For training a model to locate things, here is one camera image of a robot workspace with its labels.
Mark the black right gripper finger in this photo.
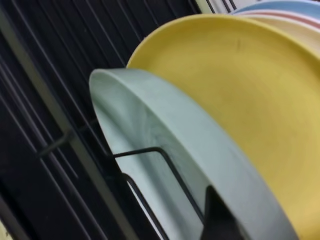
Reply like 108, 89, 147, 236
200, 186, 245, 240

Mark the mint green plate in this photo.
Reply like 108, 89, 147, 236
89, 68, 298, 240

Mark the yellow plate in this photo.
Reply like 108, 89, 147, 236
127, 14, 320, 240

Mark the cream plate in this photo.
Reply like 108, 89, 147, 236
242, 14, 320, 56

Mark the pink plate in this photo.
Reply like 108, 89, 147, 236
233, 9, 320, 29

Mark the blue plate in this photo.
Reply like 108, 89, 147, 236
233, 0, 320, 17

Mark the black wire dish rack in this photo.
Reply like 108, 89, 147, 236
0, 0, 238, 240

